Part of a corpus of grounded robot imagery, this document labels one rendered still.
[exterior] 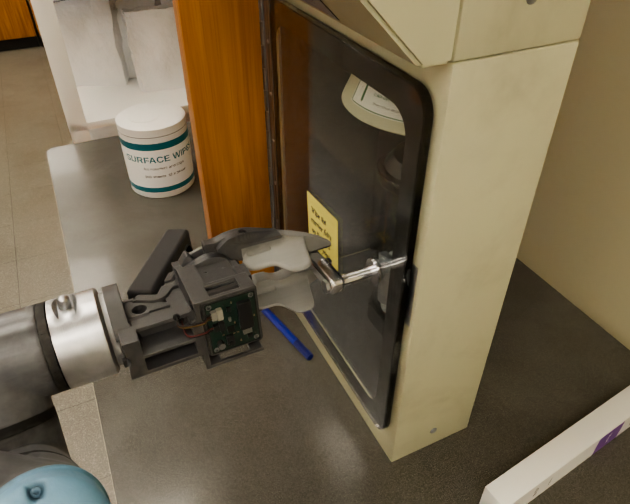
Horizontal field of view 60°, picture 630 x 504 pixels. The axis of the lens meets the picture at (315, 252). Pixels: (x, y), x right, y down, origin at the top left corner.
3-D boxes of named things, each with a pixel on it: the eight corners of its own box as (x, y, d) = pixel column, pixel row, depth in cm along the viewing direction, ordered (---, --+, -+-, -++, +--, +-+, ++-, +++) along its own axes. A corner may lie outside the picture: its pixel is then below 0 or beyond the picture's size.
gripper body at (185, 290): (271, 349, 49) (134, 399, 45) (240, 298, 55) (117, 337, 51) (262, 279, 45) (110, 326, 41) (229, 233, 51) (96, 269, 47)
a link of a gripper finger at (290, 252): (352, 267, 51) (260, 303, 48) (324, 239, 55) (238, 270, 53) (350, 239, 49) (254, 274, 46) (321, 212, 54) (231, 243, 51)
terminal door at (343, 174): (283, 275, 84) (270, -10, 59) (388, 434, 62) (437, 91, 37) (278, 276, 83) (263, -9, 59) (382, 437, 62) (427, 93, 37)
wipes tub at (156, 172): (186, 161, 121) (175, 96, 112) (203, 190, 112) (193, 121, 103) (125, 174, 117) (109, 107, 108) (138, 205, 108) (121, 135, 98)
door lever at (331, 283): (336, 241, 59) (335, 220, 57) (382, 288, 52) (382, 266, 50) (290, 255, 57) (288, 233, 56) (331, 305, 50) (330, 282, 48)
